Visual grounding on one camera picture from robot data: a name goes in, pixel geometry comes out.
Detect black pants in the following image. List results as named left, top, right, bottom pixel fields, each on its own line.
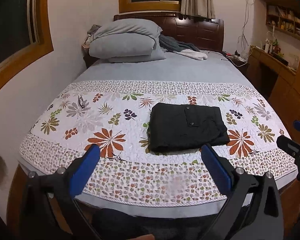
left=147, top=103, right=230, bottom=153

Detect wooden desk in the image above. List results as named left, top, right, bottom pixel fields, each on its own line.
left=244, top=46, right=295, bottom=119

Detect black eyeglasses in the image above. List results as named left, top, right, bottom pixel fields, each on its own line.
left=78, top=95, right=86, bottom=109

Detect light blue bed sheet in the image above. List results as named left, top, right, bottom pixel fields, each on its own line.
left=19, top=51, right=297, bottom=218

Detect white cloth on bed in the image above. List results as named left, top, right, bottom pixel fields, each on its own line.
left=174, top=49, right=207, bottom=61

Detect grey pillow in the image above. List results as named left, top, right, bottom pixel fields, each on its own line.
left=89, top=33, right=155, bottom=59

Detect dark wooden headboard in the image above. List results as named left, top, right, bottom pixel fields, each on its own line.
left=113, top=11, right=224, bottom=53

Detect dark grey blanket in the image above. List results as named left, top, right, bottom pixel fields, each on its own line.
left=159, top=34, right=200, bottom=52

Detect grey folded duvet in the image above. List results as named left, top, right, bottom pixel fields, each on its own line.
left=89, top=18, right=166, bottom=63

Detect wooden framed side window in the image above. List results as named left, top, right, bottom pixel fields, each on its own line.
left=0, top=0, right=54, bottom=89

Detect wooden wall bookshelf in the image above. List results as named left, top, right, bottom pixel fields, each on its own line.
left=265, top=4, right=300, bottom=41

